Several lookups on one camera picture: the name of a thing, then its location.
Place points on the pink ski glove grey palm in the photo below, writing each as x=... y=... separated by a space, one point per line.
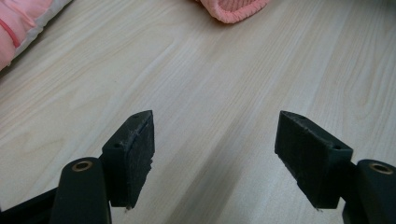
x=232 y=11

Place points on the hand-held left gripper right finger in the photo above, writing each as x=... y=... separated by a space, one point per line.
x=314 y=161

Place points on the pink printed ski glove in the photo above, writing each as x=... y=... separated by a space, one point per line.
x=18 y=25

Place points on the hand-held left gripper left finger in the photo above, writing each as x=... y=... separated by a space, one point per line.
x=130 y=161

